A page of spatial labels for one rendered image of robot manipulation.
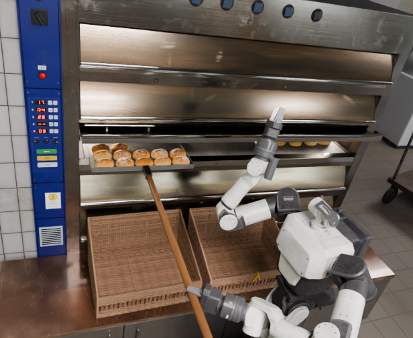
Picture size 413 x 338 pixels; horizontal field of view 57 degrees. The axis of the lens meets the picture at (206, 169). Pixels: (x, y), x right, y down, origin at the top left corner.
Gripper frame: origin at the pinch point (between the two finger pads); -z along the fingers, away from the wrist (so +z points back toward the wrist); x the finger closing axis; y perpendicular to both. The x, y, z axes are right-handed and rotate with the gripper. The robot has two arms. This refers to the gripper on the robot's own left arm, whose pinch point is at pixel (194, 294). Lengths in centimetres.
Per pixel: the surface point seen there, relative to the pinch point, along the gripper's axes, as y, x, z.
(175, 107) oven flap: 82, -32, -41
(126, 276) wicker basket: 47, 61, -46
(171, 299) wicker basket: 40, 57, -16
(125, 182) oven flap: 71, 15, -61
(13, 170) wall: 38, 4, -106
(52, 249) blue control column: 45, 56, -91
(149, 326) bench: 29, 70, -23
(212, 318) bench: 49, 73, 7
